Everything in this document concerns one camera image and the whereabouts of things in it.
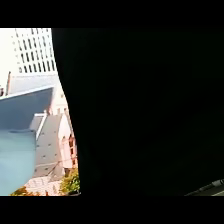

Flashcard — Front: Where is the light blue shirt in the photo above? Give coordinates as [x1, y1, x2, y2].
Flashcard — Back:
[0, 86, 55, 197]

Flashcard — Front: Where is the black garment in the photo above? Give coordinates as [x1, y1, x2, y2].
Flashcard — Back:
[50, 28, 224, 197]

